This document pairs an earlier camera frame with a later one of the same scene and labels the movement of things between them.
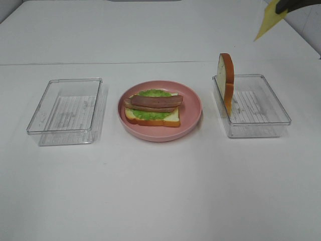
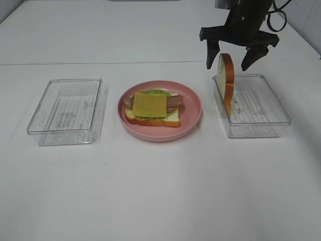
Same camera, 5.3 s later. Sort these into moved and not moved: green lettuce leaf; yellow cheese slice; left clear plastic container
Moved: yellow cheese slice
Not moved: green lettuce leaf; left clear plastic container
